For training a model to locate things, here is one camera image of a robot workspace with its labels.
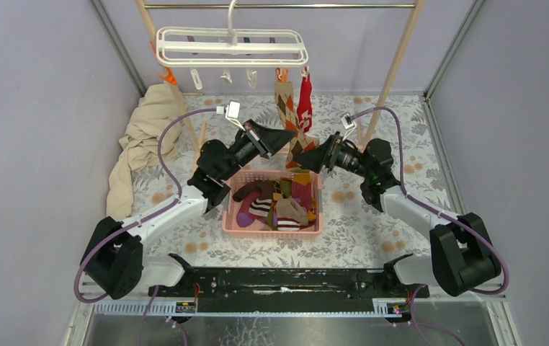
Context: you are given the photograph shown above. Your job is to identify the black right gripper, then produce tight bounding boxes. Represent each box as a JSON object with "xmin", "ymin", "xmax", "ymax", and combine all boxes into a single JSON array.
[{"xmin": 293, "ymin": 132, "xmax": 372, "ymax": 180}]

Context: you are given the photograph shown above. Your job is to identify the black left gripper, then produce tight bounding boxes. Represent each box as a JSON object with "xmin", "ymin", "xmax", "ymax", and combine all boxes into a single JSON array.
[{"xmin": 219, "ymin": 120, "xmax": 295, "ymax": 182}]

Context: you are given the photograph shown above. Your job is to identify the maroon purple striped sock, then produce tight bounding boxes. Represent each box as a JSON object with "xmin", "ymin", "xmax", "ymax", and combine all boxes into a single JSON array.
[{"xmin": 292, "ymin": 173, "xmax": 318, "ymax": 213}]

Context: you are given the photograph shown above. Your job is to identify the orange beige argyle sock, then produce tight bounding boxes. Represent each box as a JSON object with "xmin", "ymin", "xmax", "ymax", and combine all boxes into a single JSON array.
[{"xmin": 274, "ymin": 81, "xmax": 320, "ymax": 173}]

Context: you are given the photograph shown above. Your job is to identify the grey maroon striped sock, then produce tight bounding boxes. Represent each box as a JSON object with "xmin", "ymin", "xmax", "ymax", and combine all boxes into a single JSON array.
[{"xmin": 275, "ymin": 198, "xmax": 309, "ymax": 231}]

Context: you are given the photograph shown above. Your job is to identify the pink plastic basket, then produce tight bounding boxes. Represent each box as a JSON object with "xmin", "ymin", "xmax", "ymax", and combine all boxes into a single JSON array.
[{"xmin": 222, "ymin": 170, "xmax": 323, "ymax": 240}]

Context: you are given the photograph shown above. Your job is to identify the dark brown striped sock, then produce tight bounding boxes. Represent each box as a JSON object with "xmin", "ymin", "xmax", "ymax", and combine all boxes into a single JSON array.
[{"xmin": 232, "ymin": 180, "xmax": 277, "ymax": 226}]

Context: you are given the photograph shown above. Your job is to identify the brown yellow argyle sock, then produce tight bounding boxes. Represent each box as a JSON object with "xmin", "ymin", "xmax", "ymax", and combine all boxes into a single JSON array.
[{"xmin": 272, "ymin": 178, "xmax": 293, "ymax": 201}]

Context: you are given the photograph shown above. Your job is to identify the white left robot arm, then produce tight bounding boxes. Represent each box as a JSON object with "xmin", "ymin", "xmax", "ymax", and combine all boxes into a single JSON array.
[{"xmin": 80, "ymin": 120, "xmax": 295, "ymax": 299}]

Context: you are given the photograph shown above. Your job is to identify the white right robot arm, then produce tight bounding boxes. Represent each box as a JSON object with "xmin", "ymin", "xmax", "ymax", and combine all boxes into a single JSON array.
[{"xmin": 294, "ymin": 133, "xmax": 504, "ymax": 297}]

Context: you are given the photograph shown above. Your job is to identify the white clip sock hanger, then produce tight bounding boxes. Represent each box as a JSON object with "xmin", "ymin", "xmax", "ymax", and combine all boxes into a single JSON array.
[{"xmin": 153, "ymin": 1, "xmax": 309, "ymax": 90}]

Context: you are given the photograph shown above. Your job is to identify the red sock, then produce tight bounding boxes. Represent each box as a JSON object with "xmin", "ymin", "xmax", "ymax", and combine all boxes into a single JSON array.
[{"xmin": 296, "ymin": 74, "xmax": 313, "ymax": 133}]

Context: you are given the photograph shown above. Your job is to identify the floral patterned mat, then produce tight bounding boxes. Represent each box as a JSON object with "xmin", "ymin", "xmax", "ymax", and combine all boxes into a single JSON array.
[{"xmin": 131, "ymin": 94, "xmax": 455, "ymax": 267}]

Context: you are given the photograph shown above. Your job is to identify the beige crumpled cloth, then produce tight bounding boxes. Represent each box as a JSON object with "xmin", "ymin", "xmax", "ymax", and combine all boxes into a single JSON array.
[{"xmin": 106, "ymin": 84, "xmax": 187, "ymax": 220}]

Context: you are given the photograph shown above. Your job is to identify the wooden clothes rack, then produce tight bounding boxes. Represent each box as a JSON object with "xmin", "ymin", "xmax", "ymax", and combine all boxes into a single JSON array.
[{"xmin": 133, "ymin": 0, "xmax": 426, "ymax": 182}]

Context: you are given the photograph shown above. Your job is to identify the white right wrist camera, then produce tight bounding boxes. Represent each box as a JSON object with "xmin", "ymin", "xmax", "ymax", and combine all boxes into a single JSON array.
[{"xmin": 340, "ymin": 112, "xmax": 357, "ymax": 141}]

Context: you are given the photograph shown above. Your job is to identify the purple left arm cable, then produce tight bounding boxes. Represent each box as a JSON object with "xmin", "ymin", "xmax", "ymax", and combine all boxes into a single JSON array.
[{"xmin": 73, "ymin": 107, "xmax": 220, "ymax": 305}]

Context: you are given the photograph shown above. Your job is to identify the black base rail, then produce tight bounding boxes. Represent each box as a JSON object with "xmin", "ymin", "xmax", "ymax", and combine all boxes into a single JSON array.
[{"xmin": 148, "ymin": 254, "xmax": 430, "ymax": 314}]

